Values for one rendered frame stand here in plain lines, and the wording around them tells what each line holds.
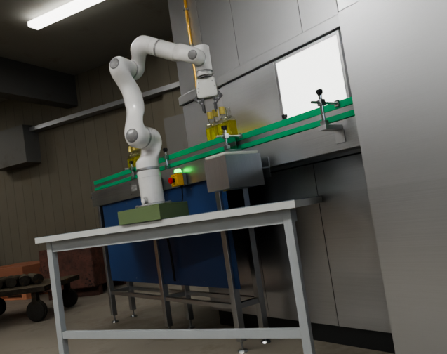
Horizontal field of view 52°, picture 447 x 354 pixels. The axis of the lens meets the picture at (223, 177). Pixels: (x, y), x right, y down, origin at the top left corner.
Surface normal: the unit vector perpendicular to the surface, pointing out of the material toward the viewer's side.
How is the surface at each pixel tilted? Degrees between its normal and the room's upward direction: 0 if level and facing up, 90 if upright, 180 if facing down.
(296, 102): 90
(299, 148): 90
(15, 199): 90
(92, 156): 90
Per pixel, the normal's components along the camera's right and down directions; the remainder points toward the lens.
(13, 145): -0.47, 0.00
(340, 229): -0.78, 0.07
